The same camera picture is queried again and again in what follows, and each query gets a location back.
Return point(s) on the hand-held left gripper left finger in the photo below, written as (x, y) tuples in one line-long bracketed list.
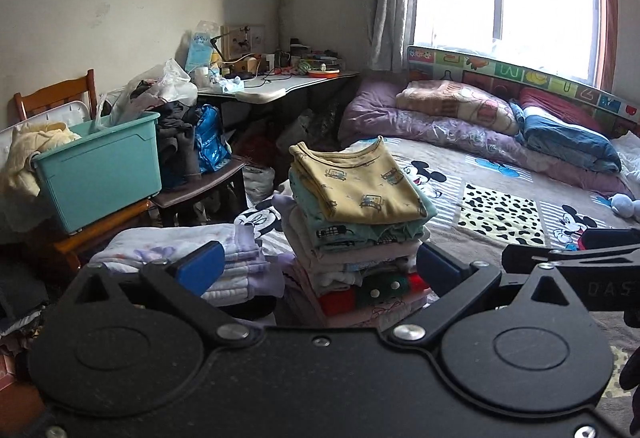
[(200, 268)]

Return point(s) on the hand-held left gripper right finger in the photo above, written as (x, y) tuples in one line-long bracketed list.
[(440, 268)]

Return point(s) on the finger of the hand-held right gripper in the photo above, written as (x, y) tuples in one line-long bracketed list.
[(520, 257), (610, 239)]

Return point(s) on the yellow printed garment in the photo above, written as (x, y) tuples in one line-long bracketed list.
[(360, 183)]

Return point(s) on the lilac folded clothes pile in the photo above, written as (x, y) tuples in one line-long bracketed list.
[(150, 243)]

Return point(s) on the stack of folded clothes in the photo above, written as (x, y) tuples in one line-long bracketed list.
[(350, 258)]

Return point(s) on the dark clothes pile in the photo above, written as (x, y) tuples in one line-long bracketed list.
[(175, 143)]

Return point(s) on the person's right hand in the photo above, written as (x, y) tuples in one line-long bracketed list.
[(634, 383)]

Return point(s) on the light blue plush toy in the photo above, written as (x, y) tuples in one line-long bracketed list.
[(625, 205)]

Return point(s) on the cartoon printed blanket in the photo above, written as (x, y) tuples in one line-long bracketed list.
[(500, 198)]

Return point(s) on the dark wooden stool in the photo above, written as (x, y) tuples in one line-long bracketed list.
[(210, 180)]

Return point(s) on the white sheet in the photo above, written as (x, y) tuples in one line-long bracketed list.
[(630, 153)]

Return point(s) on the blue folded blanket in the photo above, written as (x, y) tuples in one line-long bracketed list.
[(565, 138)]

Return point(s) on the blue plastic bag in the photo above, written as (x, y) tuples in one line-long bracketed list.
[(210, 143)]

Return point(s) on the purple quilt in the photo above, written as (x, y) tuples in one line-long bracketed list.
[(450, 133)]

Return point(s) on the teal plastic bin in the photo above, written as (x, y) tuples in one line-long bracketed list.
[(100, 173)]

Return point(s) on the maroon pillow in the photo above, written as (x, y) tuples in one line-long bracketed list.
[(560, 105)]

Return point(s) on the yellow patterned pillow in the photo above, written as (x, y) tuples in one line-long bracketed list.
[(450, 103)]

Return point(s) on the grey patterned bag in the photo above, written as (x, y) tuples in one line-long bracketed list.
[(310, 133)]

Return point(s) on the white plastic bag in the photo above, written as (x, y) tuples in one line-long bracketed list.
[(175, 85)]

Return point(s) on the colourful alphabet play mat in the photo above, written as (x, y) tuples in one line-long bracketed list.
[(500, 73)]

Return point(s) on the white desk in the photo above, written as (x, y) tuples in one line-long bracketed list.
[(280, 85)]

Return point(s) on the white slatted board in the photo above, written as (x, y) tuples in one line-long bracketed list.
[(70, 110)]

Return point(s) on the cream knit garment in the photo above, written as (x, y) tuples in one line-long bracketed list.
[(25, 158)]

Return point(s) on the blue wipes pack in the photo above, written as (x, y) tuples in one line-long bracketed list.
[(200, 50)]

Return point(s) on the orange tray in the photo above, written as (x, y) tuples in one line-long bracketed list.
[(325, 73)]

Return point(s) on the wooden chair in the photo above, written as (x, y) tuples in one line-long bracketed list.
[(55, 93)]

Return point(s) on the wooden picture frame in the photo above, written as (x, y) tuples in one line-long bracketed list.
[(245, 38)]

